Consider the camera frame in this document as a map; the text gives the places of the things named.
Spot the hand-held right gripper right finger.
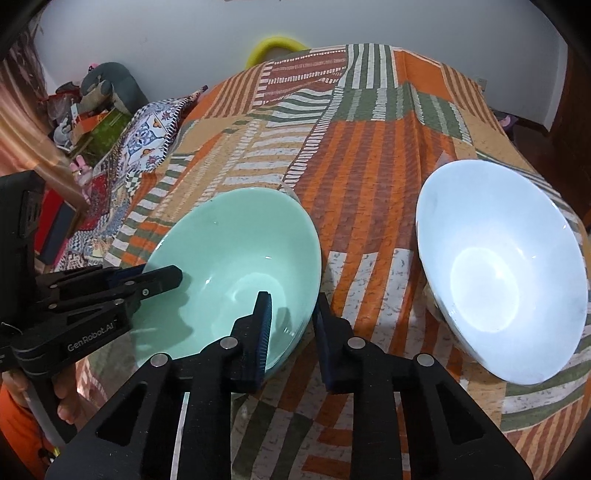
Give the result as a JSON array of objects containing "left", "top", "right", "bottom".
[{"left": 313, "top": 292, "right": 534, "bottom": 480}]

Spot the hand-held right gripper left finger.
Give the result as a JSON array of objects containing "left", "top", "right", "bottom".
[{"left": 44, "top": 291, "right": 273, "bottom": 480}]

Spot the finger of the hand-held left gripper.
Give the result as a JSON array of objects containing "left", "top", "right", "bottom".
[
  {"left": 36, "top": 265, "right": 153, "bottom": 296},
  {"left": 39, "top": 264, "right": 184, "bottom": 319}
]

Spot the green bowl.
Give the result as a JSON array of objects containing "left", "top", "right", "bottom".
[{"left": 130, "top": 187, "right": 322, "bottom": 374}]

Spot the person's left hand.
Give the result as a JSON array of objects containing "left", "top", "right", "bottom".
[{"left": 53, "top": 355, "right": 100, "bottom": 428}]

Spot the red box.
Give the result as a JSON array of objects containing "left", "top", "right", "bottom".
[{"left": 34, "top": 189, "right": 77, "bottom": 261}]

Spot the person's orange clothing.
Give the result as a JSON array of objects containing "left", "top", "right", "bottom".
[{"left": 0, "top": 383, "right": 61, "bottom": 480}]

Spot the pink rabbit toy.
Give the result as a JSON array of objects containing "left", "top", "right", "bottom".
[{"left": 71, "top": 156, "right": 93, "bottom": 204}]

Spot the patterned patchwork blanket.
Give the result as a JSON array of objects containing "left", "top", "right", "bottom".
[{"left": 51, "top": 85, "right": 208, "bottom": 273}]

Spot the green box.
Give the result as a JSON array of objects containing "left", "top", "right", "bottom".
[{"left": 71, "top": 111, "right": 132, "bottom": 158}]

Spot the orange striped patchwork blanket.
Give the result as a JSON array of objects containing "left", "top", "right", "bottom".
[{"left": 51, "top": 43, "right": 591, "bottom": 480}]

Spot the brown striped curtain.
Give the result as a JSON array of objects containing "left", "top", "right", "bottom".
[{"left": 0, "top": 44, "right": 81, "bottom": 185}]

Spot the white bowl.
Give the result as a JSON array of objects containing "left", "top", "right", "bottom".
[{"left": 414, "top": 159, "right": 588, "bottom": 386}]

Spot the yellow fuzzy object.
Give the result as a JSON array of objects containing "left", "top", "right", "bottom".
[{"left": 246, "top": 36, "right": 309, "bottom": 66}]

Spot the brown wooden door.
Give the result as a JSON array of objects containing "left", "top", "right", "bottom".
[{"left": 542, "top": 39, "right": 591, "bottom": 241}]

